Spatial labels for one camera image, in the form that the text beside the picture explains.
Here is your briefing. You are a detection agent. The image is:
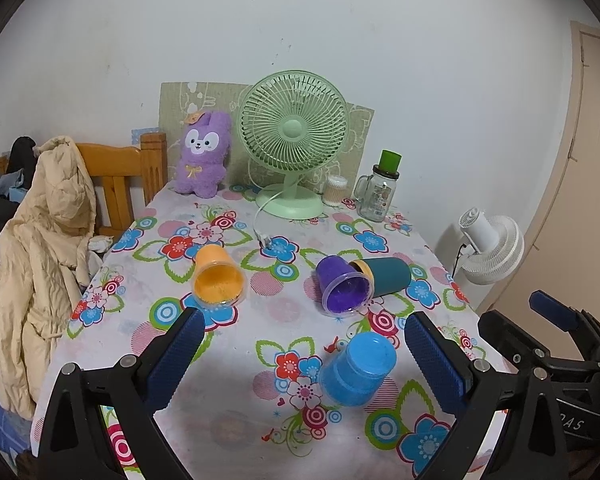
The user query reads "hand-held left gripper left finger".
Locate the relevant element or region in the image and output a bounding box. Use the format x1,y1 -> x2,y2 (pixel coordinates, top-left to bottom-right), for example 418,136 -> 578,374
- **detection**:
32,306 -> 207,480

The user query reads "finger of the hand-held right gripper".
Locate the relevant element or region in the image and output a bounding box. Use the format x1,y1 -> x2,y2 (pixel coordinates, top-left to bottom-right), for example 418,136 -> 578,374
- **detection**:
478,309 -> 588,370
528,290 -> 600,361

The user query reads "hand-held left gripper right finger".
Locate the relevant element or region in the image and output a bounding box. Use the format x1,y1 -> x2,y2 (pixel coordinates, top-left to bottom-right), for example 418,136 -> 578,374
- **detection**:
404,311 -> 572,480

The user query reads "blue plastic cup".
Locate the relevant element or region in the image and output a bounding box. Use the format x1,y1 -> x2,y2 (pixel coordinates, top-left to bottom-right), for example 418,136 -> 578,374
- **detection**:
317,332 -> 398,407

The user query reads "orange plastic cup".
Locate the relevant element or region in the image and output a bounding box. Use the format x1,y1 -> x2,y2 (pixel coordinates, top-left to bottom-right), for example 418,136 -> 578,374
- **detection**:
192,244 -> 246,307

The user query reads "teal plastic cup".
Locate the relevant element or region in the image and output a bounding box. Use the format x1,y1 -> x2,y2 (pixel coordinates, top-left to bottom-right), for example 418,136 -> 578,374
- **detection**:
349,256 -> 414,299

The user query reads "purple plastic cup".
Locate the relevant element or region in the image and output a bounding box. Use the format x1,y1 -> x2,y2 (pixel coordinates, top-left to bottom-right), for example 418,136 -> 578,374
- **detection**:
314,254 -> 375,317

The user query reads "white standing fan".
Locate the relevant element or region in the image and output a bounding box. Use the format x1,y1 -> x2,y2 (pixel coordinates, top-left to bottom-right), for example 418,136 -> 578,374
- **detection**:
454,206 -> 525,286

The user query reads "floral tablecloth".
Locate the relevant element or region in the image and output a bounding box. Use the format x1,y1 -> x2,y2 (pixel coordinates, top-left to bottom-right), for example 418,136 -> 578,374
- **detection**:
30,182 -> 512,480

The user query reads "beige door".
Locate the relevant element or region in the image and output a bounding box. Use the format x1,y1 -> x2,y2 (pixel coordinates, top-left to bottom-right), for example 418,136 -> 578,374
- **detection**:
475,20 -> 600,361

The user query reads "beige padded jacket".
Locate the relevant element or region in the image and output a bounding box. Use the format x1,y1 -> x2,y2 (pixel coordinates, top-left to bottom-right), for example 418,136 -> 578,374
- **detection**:
0,135 -> 100,420

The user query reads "blue patterned cloth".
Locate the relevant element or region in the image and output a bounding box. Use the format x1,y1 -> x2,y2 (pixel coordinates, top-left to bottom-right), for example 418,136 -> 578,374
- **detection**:
0,366 -> 37,461

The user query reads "glass jar with green lid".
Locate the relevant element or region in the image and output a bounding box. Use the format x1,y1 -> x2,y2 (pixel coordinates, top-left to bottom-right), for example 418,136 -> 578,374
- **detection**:
353,149 -> 402,222

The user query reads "wooden chair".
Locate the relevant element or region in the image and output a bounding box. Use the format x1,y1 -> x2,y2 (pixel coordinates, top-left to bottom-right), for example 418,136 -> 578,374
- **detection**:
74,132 -> 169,239

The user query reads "purple plush bunny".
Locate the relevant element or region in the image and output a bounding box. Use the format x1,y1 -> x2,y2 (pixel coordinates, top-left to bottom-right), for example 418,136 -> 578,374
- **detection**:
172,109 -> 233,197

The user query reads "cotton swab container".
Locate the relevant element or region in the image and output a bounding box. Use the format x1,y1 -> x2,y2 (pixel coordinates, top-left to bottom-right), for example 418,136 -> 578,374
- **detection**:
322,175 -> 349,207

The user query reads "dark clothes pile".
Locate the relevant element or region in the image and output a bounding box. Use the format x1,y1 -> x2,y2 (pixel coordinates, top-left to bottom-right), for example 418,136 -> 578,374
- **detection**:
0,136 -> 40,281

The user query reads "green desk fan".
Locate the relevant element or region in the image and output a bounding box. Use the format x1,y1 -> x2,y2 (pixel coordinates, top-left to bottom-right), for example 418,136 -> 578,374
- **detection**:
236,71 -> 351,221

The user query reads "white fan cable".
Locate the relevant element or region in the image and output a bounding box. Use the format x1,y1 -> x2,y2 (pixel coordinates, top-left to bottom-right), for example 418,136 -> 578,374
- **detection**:
252,185 -> 282,252

